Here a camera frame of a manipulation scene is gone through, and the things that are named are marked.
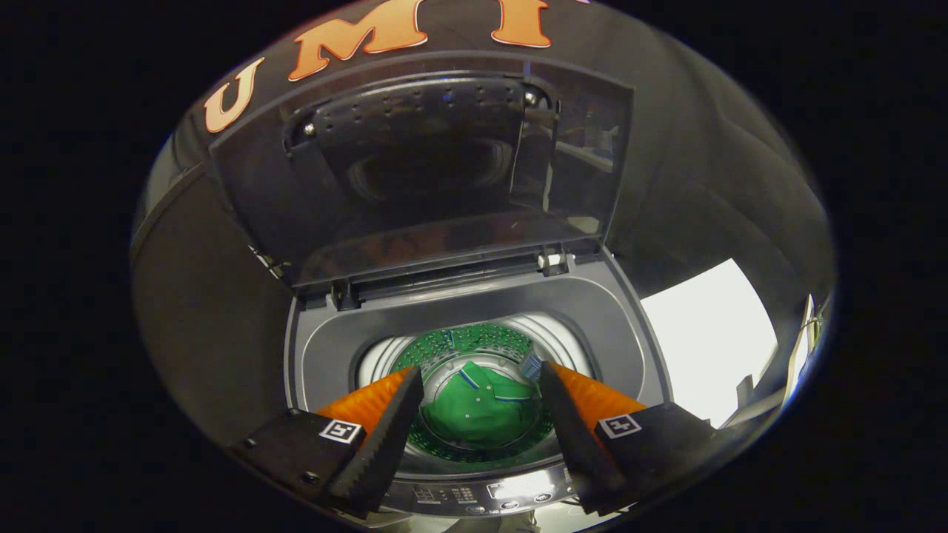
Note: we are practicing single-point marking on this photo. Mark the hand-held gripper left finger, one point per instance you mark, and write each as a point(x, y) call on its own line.
point(389, 437)

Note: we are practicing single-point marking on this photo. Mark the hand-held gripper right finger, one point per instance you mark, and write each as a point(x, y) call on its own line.
point(574, 437)

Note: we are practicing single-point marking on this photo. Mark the green polo shirt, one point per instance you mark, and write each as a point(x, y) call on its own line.
point(478, 411)

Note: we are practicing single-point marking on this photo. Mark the grey washing machine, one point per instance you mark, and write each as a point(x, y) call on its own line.
point(474, 300)

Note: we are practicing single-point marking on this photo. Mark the dark transparent washing machine lid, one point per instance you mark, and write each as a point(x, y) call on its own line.
point(415, 148)

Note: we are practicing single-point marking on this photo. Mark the white flat board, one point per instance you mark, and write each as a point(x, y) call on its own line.
point(703, 333)

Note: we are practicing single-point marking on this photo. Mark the black backdrop cloth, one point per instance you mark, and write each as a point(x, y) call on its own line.
point(703, 163)

